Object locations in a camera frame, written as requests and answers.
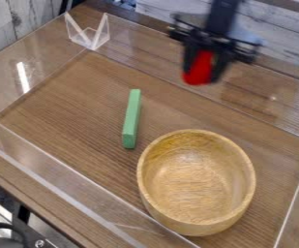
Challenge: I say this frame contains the green rectangular block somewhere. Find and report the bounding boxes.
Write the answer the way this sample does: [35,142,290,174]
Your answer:
[122,89,142,149]

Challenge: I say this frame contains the red plush strawberry toy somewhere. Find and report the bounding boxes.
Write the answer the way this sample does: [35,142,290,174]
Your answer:
[183,50,214,85]

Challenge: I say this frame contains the black table leg bracket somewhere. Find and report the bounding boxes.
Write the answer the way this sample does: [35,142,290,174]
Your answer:
[12,201,59,248]

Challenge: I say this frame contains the clear acrylic enclosure walls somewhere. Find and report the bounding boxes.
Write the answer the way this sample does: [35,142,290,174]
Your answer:
[0,5,299,248]

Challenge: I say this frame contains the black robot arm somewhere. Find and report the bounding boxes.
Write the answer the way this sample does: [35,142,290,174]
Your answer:
[168,0,264,85]

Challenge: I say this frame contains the wooden bowl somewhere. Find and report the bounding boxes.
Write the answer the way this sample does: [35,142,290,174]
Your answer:
[136,129,256,236]

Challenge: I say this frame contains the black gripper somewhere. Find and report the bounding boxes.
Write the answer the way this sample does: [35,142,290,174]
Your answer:
[168,13,263,82]

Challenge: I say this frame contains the clear acrylic corner bracket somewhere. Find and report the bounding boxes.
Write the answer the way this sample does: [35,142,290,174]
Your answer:
[64,14,110,50]

